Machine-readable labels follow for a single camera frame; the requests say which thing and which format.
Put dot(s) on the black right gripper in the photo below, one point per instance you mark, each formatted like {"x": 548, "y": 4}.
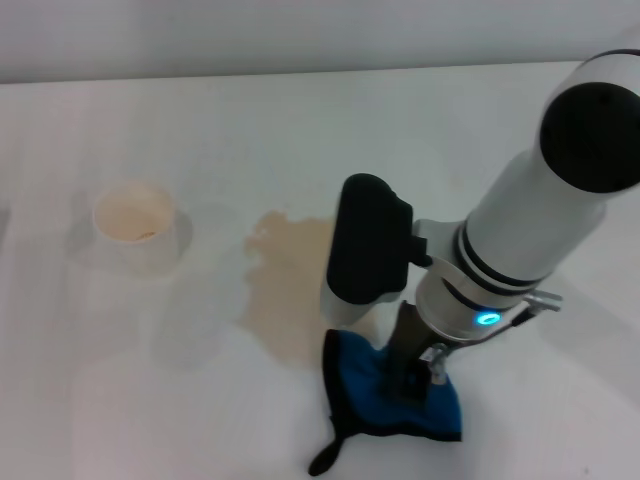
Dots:
{"x": 407, "y": 335}

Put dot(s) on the blue rag with black trim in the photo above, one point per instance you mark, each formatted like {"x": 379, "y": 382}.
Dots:
{"x": 360, "y": 380}

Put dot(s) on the white paper cup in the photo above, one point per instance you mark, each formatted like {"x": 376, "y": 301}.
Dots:
{"x": 145, "y": 245}

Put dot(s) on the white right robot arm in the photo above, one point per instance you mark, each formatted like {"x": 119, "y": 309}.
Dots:
{"x": 525, "y": 225}

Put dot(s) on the brown water stain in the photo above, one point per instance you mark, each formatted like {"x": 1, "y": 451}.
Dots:
{"x": 285, "y": 280}

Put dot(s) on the right wrist camera housing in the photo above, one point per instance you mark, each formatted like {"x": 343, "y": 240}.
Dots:
{"x": 365, "y": 240}

